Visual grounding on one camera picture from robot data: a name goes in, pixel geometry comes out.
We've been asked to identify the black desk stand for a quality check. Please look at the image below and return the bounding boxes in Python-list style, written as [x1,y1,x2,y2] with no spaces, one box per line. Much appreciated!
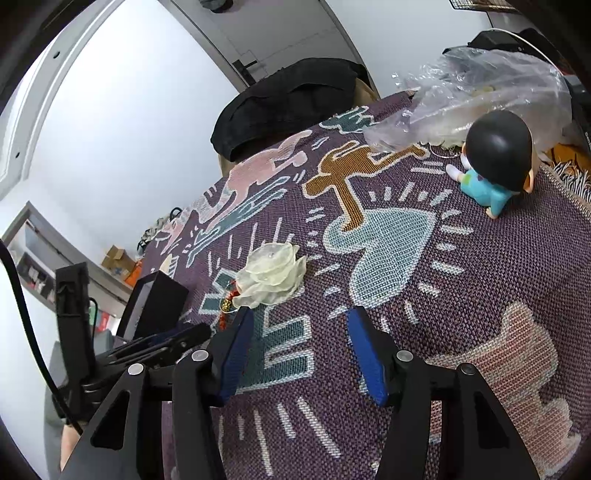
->
[566,74,591,154]

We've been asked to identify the black door handle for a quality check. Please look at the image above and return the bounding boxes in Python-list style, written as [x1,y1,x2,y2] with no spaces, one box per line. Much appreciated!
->
[232,59,267,88]

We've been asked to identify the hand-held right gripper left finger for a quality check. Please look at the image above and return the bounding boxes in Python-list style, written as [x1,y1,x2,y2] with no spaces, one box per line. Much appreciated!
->
[60,307,254,480]

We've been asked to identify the white cable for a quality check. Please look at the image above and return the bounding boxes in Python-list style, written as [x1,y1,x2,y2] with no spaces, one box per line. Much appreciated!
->
[480,28,563,66]

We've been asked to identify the person's left hand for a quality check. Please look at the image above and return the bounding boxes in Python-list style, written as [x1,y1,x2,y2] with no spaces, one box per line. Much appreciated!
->
[59,425,84,474]

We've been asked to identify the small cardboard box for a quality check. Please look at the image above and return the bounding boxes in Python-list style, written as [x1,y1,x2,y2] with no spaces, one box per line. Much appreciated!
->
[102,246,137,274]

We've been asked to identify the clear plastic bag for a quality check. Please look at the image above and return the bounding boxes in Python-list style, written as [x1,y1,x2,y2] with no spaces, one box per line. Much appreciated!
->
[362,45,573,153]

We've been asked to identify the black square box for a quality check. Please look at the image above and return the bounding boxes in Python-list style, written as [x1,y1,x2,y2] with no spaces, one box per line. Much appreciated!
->
[115,271,190,343]

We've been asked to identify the open grey side door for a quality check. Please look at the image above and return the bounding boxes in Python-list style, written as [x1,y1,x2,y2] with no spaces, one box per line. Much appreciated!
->
[0,200,136,315]

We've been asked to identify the red bead bracelet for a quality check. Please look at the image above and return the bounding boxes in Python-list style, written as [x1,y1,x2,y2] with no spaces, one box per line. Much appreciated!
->
[218,282,242,330]

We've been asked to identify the black bag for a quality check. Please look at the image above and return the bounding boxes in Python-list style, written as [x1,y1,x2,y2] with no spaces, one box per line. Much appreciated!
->
[466,28,557,63]

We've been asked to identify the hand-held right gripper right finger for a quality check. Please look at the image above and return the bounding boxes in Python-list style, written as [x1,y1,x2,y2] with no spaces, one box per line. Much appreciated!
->
[347,307,541,480]

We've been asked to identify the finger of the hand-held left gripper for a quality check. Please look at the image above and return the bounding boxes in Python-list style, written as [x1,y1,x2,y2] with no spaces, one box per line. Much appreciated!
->
[111,338,207,371]
[121,322,212,354]

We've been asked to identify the black-haired doll figurine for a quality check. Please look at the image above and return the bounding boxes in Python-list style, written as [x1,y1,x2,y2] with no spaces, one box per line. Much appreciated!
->
[445,111,537,219]

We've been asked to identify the cream flower hair clip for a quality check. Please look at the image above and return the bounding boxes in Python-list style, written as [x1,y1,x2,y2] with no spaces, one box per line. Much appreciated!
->
[232,243,308,309]

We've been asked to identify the black shoe rack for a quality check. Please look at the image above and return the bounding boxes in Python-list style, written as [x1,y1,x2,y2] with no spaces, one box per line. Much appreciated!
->
[136,208,183,256]

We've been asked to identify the printed purple blanket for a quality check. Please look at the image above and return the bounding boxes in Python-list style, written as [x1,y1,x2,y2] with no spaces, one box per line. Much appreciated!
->
[139,90,591,480]

